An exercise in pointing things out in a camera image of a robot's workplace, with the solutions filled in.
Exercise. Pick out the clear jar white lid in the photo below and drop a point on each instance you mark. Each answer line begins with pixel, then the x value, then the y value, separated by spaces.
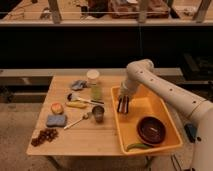
pixel 93 82

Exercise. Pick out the yellow plastic tray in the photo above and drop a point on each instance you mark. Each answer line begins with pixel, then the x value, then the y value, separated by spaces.
pixel 144 103

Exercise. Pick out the orange fruit toy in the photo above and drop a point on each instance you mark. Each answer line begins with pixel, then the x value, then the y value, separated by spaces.
pixel 57 108

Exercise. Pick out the silver spoon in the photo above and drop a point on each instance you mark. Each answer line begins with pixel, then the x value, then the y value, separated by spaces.
pixel 84 117

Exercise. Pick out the dark grape bunch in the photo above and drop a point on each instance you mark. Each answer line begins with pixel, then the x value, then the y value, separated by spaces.
pixel 44 135

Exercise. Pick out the white handled brush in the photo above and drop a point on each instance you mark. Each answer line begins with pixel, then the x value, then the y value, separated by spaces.
pixel 75 97

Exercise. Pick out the wooden table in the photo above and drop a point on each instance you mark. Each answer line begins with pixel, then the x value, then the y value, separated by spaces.
pixel 87 138

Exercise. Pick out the green chili pepper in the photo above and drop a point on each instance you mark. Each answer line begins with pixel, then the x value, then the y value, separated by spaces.
pixel 138 146

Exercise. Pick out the blue sponge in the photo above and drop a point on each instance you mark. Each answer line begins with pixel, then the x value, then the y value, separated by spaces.
pixel 56 121

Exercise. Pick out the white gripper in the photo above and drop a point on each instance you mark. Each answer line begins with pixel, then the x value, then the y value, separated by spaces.
pixel 127 88

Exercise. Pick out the yellow banana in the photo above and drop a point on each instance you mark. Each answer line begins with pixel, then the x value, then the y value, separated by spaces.
pixel 76 105

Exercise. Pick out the blue crumpled cloth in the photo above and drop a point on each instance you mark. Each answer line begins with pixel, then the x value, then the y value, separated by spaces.
pixel 78 85

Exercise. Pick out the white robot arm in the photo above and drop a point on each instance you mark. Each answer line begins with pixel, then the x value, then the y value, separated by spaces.
pixel 198 109

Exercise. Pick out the dark red bowl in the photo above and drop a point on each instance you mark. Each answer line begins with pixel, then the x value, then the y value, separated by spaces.
pixel 151 130

